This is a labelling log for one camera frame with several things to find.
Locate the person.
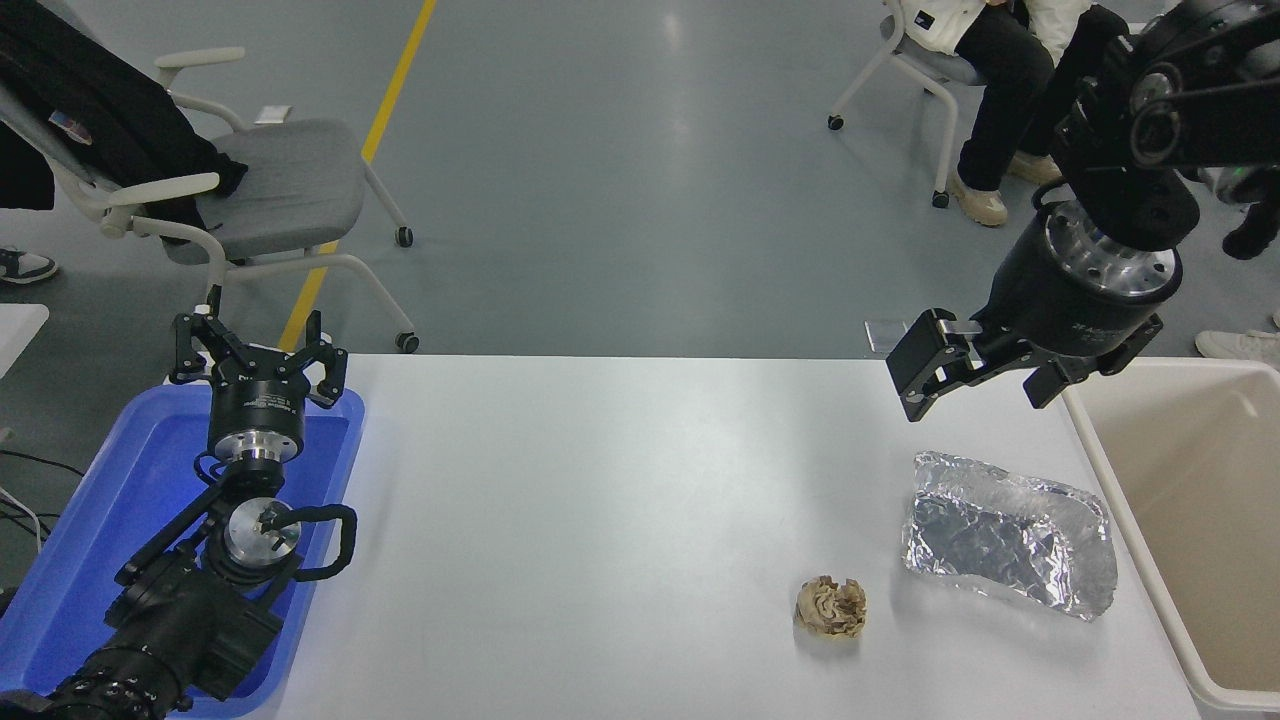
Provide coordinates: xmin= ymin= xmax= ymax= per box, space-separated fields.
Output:
xmin=1221 ymin=190 xmax=1280 ymax=262
xmin=1195 ymin=310 xmax=1280 ymax=369
xmin=898 ymin=0 xmax=1133 ymax=228
xmin=0 ymin=247 xmax=59 ymax=286

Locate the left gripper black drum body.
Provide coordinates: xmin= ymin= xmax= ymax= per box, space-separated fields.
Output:
xmin=208 ymin=360 xmax=312 ymax=439

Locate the grey office chair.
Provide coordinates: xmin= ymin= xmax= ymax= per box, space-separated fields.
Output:
xmin=0 ymin=47 xmax=421 ymax=355

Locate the small white table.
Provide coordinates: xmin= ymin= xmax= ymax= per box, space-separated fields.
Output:
xmin=0 ymin=303 xmax=50 ymax=382

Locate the white floor cable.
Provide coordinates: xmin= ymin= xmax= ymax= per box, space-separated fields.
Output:
xmin=0 ymin=487 xmax=47 ymax=553

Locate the crumpled tan paper ball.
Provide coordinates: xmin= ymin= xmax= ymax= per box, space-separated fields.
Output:
xmin=795 ymin=575 xmax=868 ymax=640

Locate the black floor cable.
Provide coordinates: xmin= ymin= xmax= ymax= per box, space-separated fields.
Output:
xmin=0 ymin=449 xmax=87 ymax=479

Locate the black jacket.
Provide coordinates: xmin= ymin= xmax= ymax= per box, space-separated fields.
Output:
xmin=0 ymin=0 xmax=249 ymax=233

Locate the silver foil tray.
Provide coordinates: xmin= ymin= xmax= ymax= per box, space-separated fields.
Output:
xmin=902 ymin=450 xmax=1119 ymax=623

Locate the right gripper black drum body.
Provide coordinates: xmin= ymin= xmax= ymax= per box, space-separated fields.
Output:
xmin=984 ymin=214 xmax=1163 ymax=360

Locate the large pale bin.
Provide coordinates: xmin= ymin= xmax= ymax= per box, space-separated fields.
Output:
xmin=1061 ymin=358 xmax=1280 ymax=720

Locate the blue plastic tray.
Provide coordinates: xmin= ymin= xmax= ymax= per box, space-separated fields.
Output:
xmin=0 ymin=383 xmax=367 ymax=719

